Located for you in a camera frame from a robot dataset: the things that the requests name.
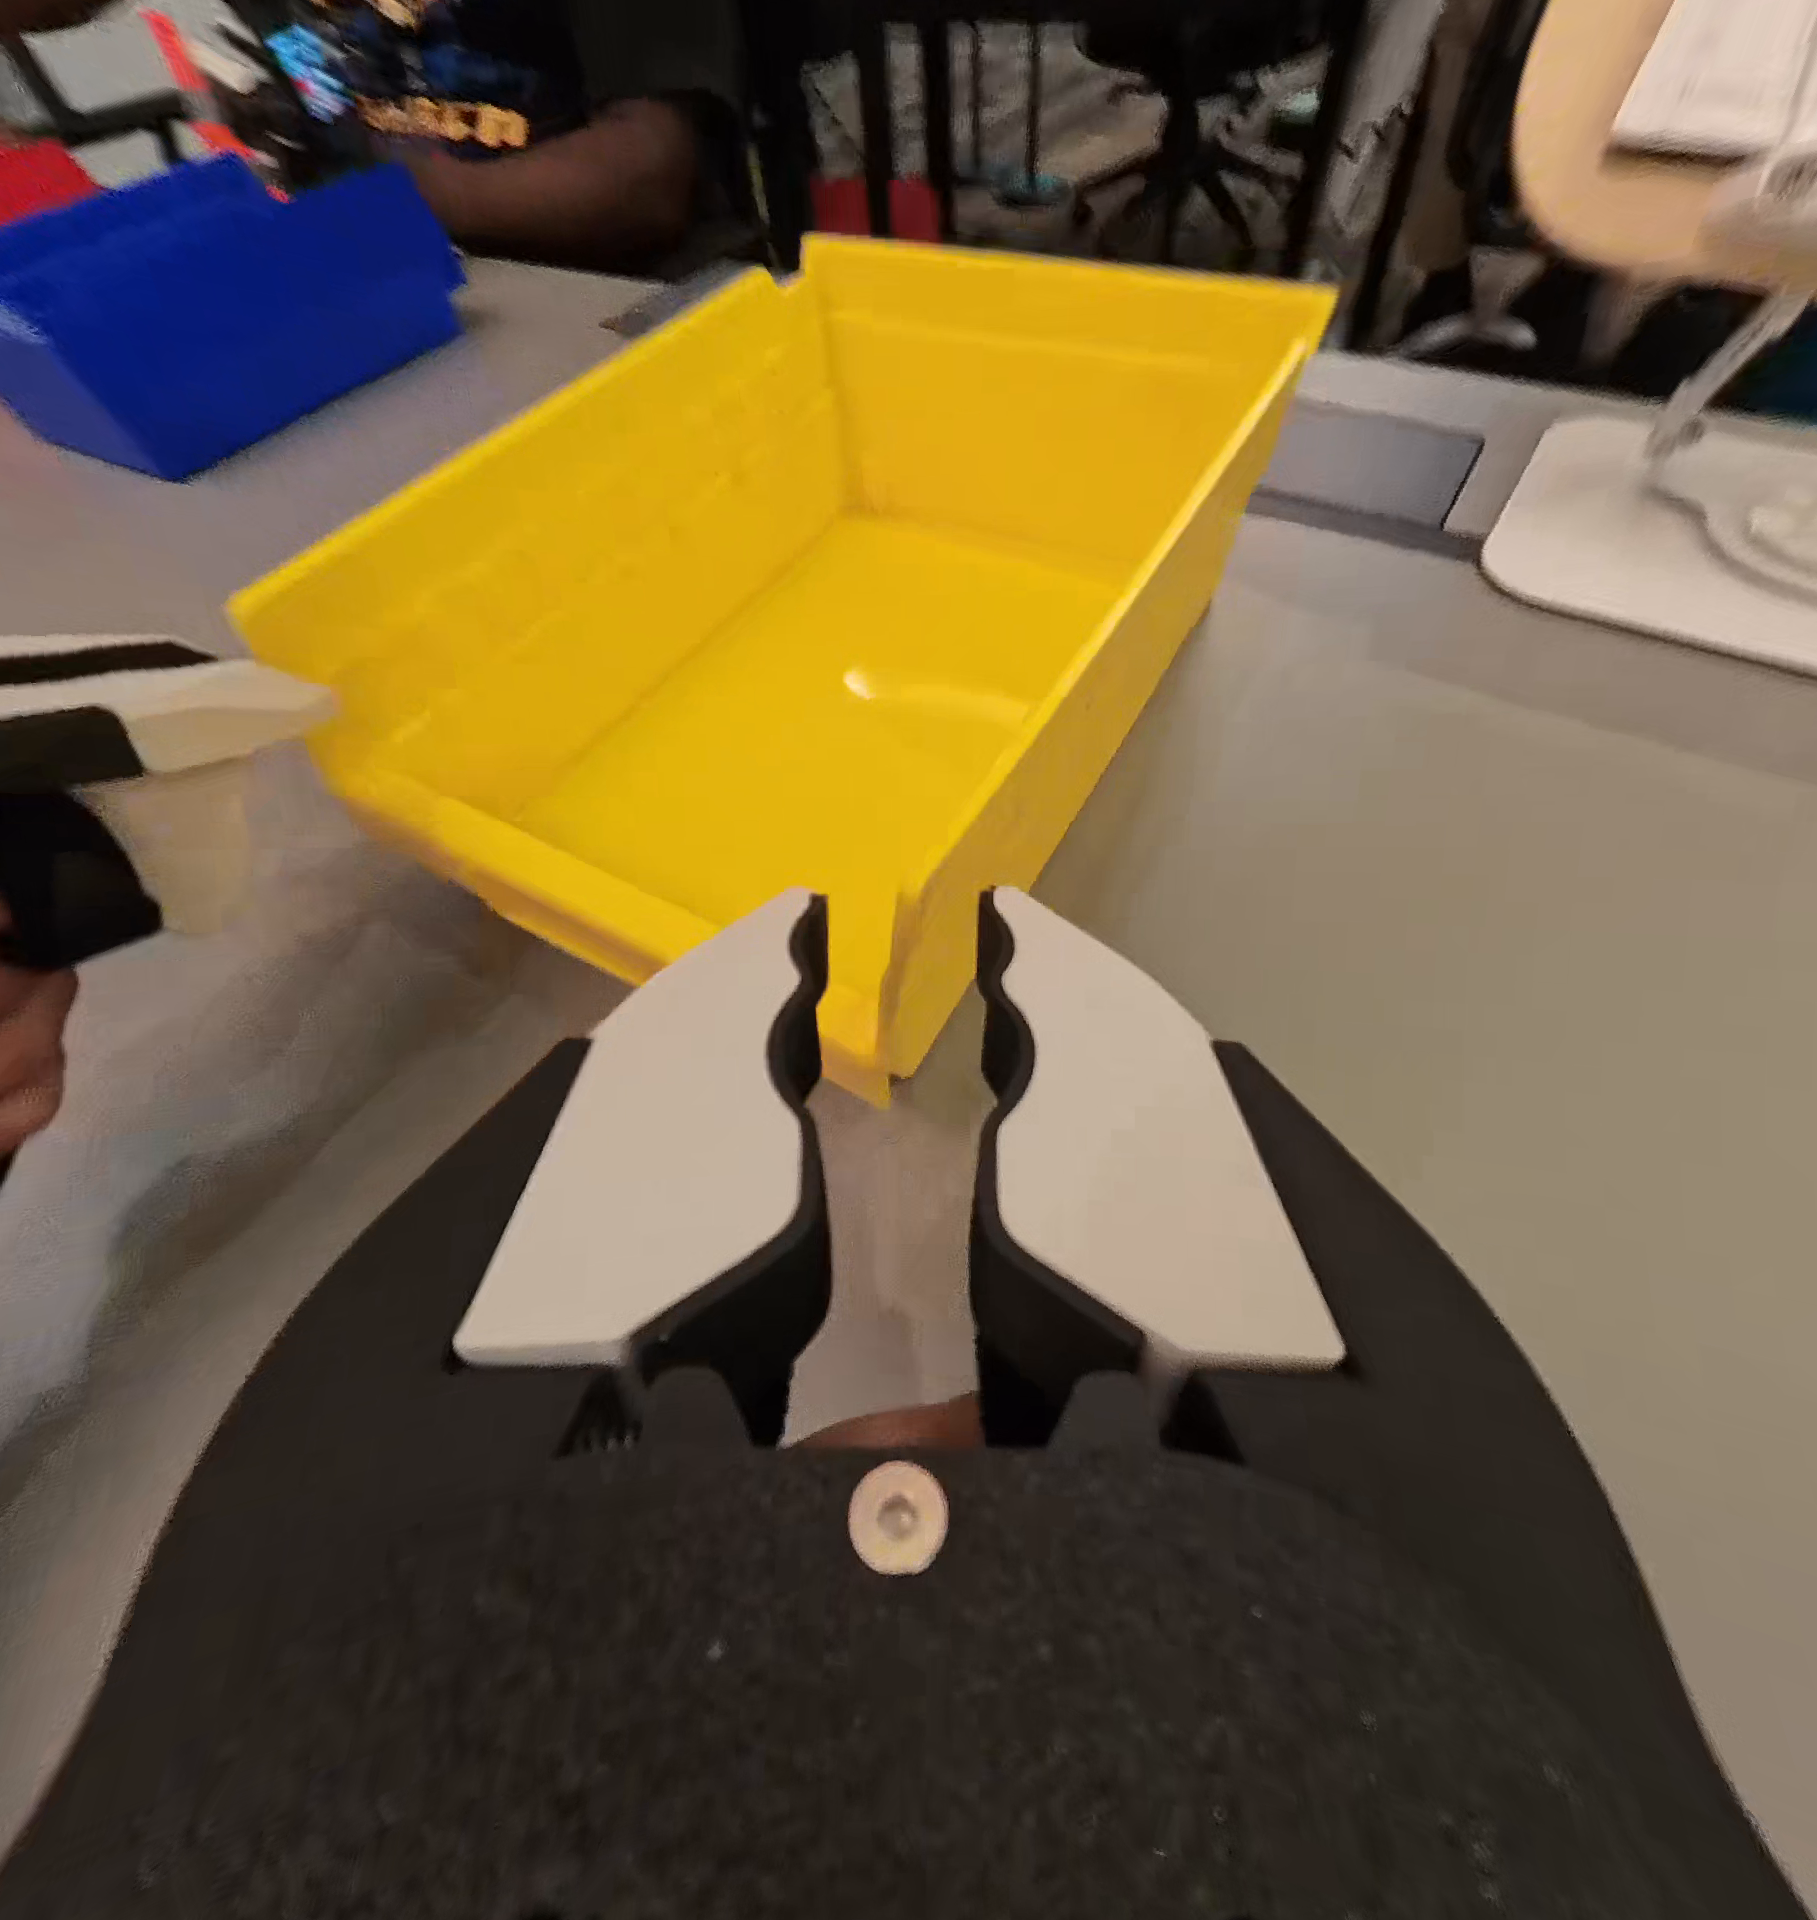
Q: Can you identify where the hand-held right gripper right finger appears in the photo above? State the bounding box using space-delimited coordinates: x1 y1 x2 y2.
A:
972 883 1351 1449

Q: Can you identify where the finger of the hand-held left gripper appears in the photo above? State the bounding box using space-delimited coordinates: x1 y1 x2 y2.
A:
126 657 343 781
76 758 272 944

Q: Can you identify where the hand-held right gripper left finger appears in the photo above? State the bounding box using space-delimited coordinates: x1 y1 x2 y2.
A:
452 886 836 1449

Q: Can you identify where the yellow plastic box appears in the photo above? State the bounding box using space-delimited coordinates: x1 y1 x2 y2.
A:
227 230 1339 1112

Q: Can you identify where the blue plastic box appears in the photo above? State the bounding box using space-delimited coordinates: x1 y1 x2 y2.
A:
0 156 471 487

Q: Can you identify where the person's left hand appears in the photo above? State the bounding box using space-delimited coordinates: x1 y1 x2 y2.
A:
0 868 82 1190

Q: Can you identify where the red container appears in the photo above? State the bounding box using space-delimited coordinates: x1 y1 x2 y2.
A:
0 124 102 244

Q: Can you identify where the red bag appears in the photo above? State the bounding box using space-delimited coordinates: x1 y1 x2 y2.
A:
812 174 942 246

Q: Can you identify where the wooden board with instruction poster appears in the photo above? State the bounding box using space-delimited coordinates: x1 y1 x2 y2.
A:
1512 0 1817 297

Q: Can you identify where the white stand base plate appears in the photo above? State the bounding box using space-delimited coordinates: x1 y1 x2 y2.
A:
1477 286 1817 696

